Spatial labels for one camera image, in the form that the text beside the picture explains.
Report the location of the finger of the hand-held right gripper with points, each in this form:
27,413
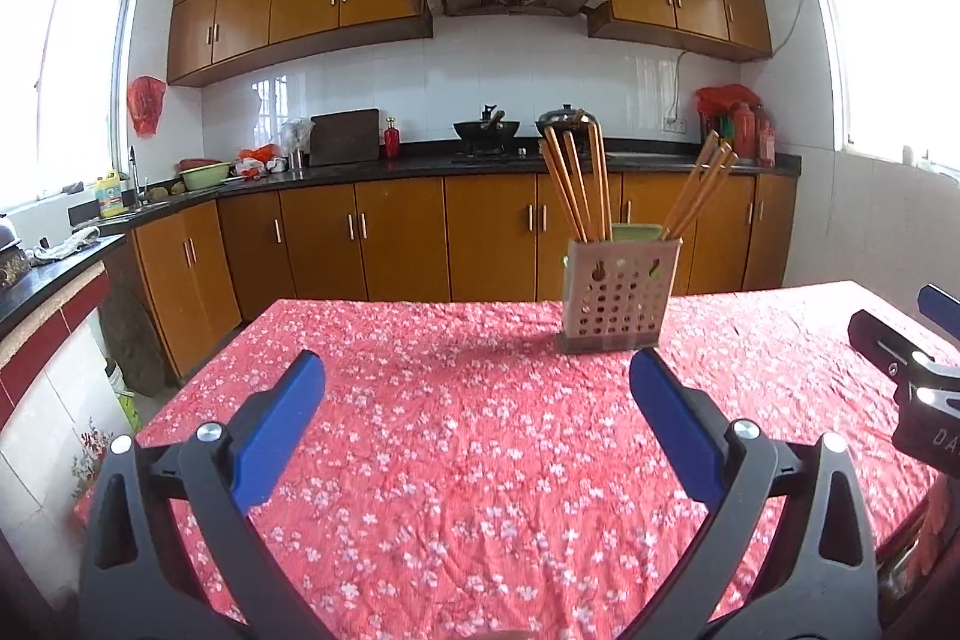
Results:
941,310
881,336

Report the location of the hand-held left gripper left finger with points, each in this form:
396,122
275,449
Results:
277,430

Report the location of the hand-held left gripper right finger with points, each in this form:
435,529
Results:
675,430

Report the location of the white perforated chopstick holder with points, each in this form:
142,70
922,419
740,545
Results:
622,310

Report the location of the bamboo chopstick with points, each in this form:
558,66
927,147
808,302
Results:
700,194
687,183
570,186
594,183
559,179
601,183
707,197
577,183
694,190

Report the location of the white plastic bucket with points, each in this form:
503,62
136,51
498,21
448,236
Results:
120,389

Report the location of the dark round slab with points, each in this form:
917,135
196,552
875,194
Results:
135,340

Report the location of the red floral tablecloth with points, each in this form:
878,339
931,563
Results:
465,460

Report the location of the wooden base cabinets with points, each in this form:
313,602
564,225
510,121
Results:
405,235

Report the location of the red bag with bottles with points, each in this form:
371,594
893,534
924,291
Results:
739,119

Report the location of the green plastic basin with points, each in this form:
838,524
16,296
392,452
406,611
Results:
204,175

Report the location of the red and white plastic bag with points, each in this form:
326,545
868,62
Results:
253,160

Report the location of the crumpled grey rag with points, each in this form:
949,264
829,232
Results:
67,244

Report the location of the large bright window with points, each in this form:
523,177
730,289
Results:
892,33

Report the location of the yellow detergent bottle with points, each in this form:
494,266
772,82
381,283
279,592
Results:
112,199

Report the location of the clear plastic bag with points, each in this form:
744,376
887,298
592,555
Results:
296,134

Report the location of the black kitchen countertop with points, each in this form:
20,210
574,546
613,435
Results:
420,166

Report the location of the dark cutting board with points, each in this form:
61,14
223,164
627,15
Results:
345,138

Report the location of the red glass bottle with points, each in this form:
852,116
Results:
392,139

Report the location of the gas stove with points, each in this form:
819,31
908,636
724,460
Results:
525,155

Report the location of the black lidded wok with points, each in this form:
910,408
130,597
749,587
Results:
566,121

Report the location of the hanging red plastic bag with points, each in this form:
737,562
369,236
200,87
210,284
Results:
145,108

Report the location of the black open wok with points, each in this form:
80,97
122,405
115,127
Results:
486,130

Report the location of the white wall socket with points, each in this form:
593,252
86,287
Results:
675,124

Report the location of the window with sliding frame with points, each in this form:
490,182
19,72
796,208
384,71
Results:
67,85

